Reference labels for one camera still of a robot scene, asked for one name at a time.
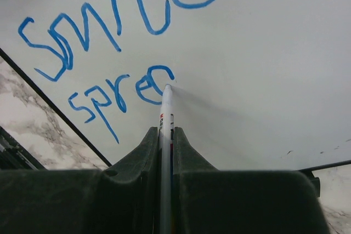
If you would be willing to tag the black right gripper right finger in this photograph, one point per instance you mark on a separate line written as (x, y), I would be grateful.
(208, 200)

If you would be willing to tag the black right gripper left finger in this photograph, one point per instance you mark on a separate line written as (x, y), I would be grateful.
(120, 199)

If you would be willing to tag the white marker pen blue cap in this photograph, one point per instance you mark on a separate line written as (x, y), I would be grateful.
(165, 144)

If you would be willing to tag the white whiteboard with black rim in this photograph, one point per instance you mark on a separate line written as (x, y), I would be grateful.
(257, 84)

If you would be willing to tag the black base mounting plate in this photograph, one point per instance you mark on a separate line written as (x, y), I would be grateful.
(14, 156)

